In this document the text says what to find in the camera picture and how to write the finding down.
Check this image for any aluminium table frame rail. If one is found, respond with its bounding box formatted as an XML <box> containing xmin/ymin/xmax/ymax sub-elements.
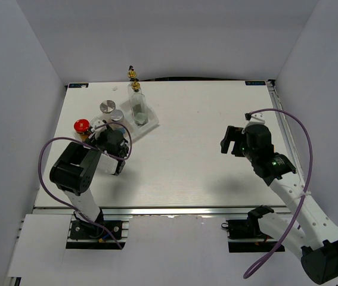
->
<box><xmin>265</xmin><ymin>79</ymin><xmax>317</xmax><ymax>215</ymax></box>

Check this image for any corner logo sticker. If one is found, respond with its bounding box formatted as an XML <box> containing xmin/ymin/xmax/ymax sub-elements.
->
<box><xmin>68</xmin><ymin>83</ymin><xmax>89</xmax><ymax>89</ymax></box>
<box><xmin>245</xmin><ymin>80</ymin><xmax>266</xmax><ymax>86</ymax></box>

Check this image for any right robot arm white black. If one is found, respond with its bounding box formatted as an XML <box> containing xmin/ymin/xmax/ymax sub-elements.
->
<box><xmin>221</xmin><ymin>124</ymin><xmax>338</xmax><ymax>285</ymax></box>

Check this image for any glass bottle clear liquid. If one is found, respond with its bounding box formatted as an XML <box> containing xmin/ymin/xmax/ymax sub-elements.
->
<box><xmin>132</xmin><ymin>81</ymin><xmax>148</xmax><ymax>126</ymax></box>

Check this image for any purple cable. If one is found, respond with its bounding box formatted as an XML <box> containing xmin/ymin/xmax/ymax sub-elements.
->
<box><xmin>38</xmin><ymin>120</ymin><xmax>134</xmax><ymax>250</ymax></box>
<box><xmin>243</xmin><ymin>108</ymin><xmax>314</xmax><ymax>279</ymax></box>

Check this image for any left corner logo sticker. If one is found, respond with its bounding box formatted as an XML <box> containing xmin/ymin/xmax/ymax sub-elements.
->
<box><xmin>68</xmin><ymin>83</ymin><xmax>89</xmax><ymax>89</ymax></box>

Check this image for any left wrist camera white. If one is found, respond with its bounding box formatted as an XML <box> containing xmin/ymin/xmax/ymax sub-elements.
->
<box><xmin>89</xmin><ymin>117</ymin><xmax>110</xmax><ymax>139</ymax></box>

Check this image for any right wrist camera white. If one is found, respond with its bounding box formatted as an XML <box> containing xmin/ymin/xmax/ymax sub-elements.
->
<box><xmin>244</xmin><ymin>113</ymin><xmax>265</xmax><ymax>126</ymax></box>

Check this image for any shaker jar metal lid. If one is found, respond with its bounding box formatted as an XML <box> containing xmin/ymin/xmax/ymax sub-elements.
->
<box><xmin>100</xmin><ymin>100</ymin><xmax>116</xmax><ymax>121</ymax></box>

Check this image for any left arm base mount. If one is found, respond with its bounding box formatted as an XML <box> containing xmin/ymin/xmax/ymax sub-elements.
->
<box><xmin>66</xmin><ymin>218</ymin><xmax>129</xmax><ymax>250</ymax></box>

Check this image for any right corner logo sticker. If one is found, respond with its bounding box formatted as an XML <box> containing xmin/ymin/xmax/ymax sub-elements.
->
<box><xmin>245</xmin><ymin>80</ymin><xmax>266</xmax><ymax>86</ymax></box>

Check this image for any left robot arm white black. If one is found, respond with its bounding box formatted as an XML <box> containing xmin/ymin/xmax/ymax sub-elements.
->
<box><xmin>49</xmin><ymin>126</ymin><xmax>129</xmax><ymax>238</ymax></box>

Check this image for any glass bottle dark sauce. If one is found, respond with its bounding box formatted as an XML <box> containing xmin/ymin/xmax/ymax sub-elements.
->
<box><xmin>127</xmin><ymin>66</ymin><xmax>138</xmax><ymax>110</ymax></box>

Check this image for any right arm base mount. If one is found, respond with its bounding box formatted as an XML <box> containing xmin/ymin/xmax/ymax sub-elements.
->
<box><xmin>221</xmin><ymin>206</ymin><xmax>277</xmax><ymax>253</ymax></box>

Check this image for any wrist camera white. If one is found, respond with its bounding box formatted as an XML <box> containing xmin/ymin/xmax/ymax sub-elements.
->
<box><xmin>244</xmin><ymin>113</ymin><xmax>265</xmax><ymax>126</ymax></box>
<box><xmin>89</xmin><ymin>117</ymin><xmax>110</xmax><ymax>139</ymax></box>

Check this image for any red lid sauce jar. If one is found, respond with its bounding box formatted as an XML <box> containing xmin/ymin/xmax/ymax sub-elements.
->
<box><xmin>73</xmin><ymin>119</ymin><xmax>91</xmax><ymax>141</ymax></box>

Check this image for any white compartment tray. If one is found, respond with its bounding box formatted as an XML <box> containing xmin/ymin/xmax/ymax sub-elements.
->
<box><xmin>76</xmin><ymin>100</ymin><xmax>160</xmax><ymax>144</ymax></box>

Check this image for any blue label shaker jar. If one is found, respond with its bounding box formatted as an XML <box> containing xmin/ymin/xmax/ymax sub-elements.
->
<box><xmin>110</xmin><ymin>109</ymin><xmax>125</xmax><ymax>129</ymax></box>

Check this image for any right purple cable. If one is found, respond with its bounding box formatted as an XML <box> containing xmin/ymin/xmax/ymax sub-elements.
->
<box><xmin>243</xmin><ymin>108</ymin><xmax>314</xmax><ymax>279</ymax></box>

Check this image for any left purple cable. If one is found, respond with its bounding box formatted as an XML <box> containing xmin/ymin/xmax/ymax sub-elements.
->
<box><xmin>38</xmin><ymin>120</ymin><xmax>134</xmax><ymax>250</ymax></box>

